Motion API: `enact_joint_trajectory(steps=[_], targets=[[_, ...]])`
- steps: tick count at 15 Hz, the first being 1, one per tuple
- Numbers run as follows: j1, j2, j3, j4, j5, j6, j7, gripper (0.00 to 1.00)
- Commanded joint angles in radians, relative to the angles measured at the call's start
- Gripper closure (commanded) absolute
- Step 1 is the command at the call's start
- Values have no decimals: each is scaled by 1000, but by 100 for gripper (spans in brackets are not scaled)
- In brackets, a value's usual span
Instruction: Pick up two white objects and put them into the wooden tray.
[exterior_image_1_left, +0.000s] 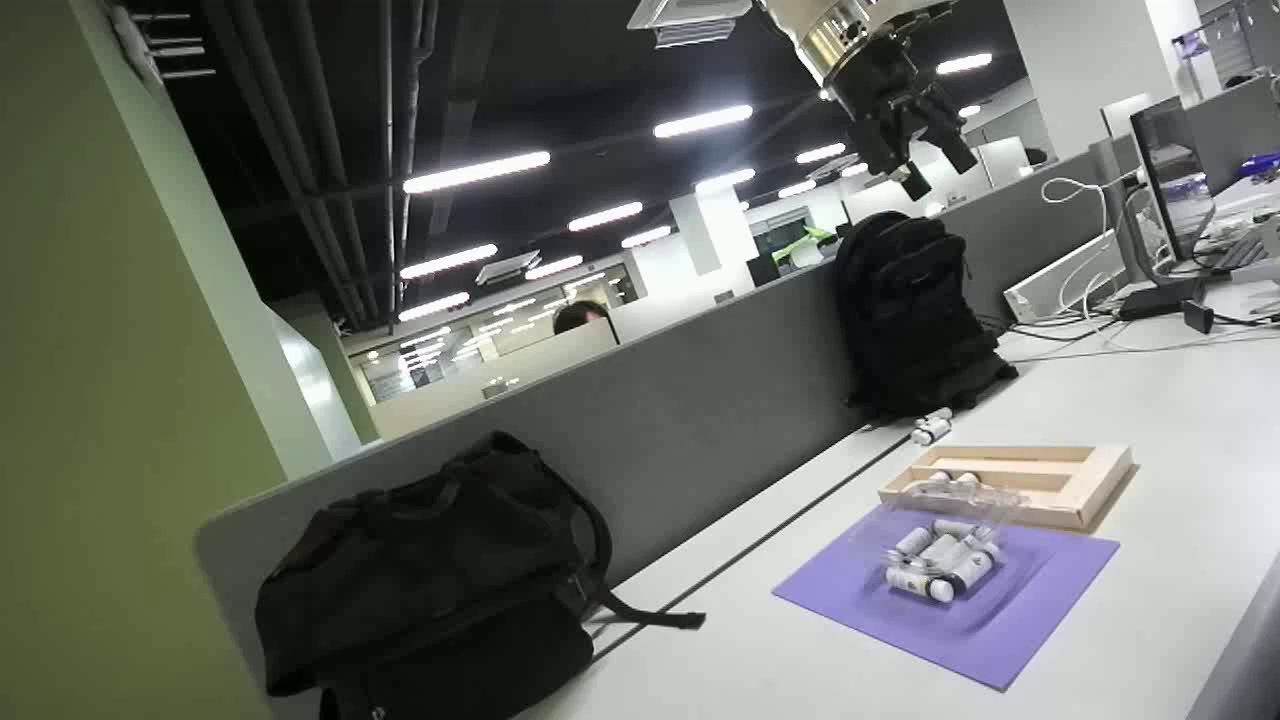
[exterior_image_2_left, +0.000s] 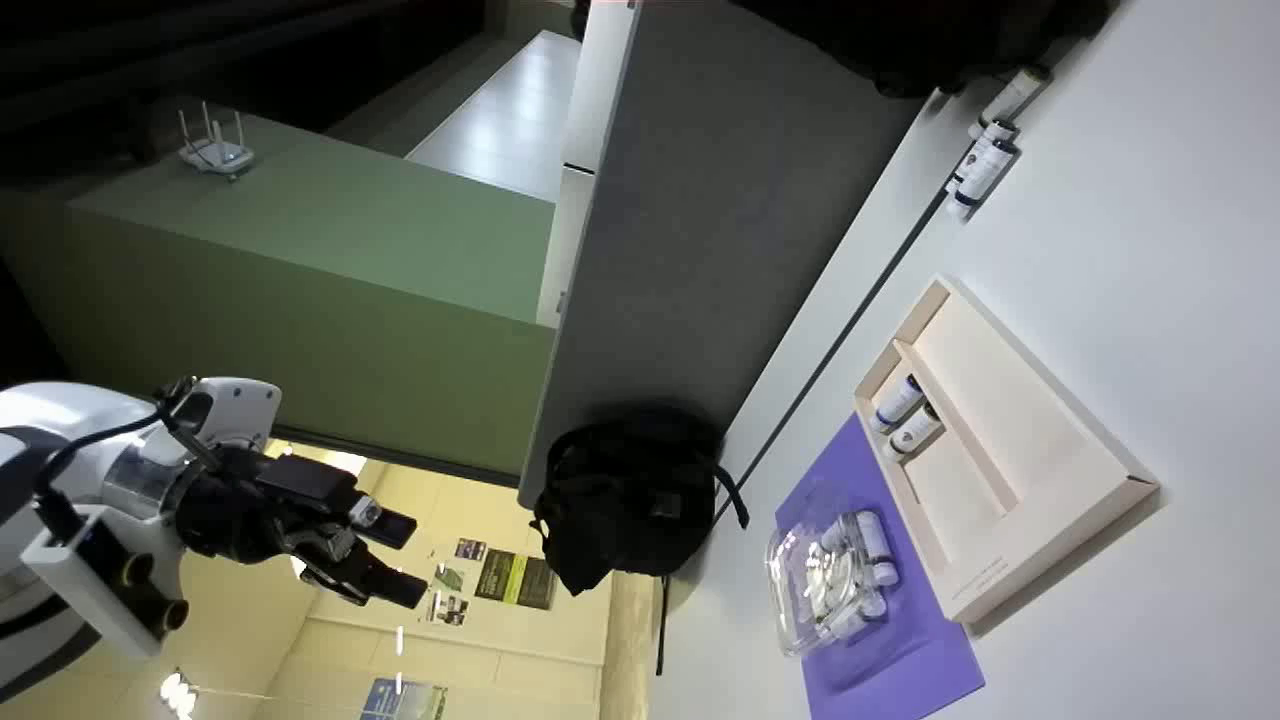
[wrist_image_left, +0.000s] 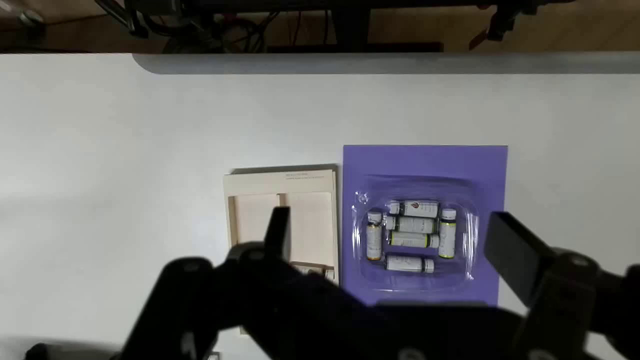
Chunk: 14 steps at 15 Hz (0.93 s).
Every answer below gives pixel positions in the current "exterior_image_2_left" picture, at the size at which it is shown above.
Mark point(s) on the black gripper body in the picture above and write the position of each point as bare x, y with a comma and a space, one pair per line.
252, 507

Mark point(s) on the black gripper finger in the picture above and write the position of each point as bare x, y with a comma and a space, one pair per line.
372, 582
387, 526

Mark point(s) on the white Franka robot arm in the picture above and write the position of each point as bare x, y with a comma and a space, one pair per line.
52, 425

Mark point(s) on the wooden tray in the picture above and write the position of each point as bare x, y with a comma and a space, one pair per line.
1042, 455

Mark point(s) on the dark framed poster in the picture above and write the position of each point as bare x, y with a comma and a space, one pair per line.
537, 582
498, 574

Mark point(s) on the blue picture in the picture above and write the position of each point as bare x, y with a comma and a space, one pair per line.
401, 699

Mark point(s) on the green partition cabinet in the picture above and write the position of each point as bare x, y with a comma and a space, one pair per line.
306, 281

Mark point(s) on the small clear plastic items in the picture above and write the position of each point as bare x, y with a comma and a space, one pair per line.
803, 602

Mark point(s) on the small white cylinder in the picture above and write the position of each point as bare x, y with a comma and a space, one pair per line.
854, 616
835, 533
883, 574
872, 533

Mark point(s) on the grey desk divider panel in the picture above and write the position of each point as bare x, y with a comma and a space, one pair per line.
720, 201

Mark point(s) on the white cylinder with dark band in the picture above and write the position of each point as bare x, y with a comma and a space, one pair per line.
919, 430
902, 401

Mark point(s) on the purple mat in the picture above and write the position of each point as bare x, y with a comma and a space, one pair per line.
906, 660

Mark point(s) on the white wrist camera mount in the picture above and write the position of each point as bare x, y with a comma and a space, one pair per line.
81, 582

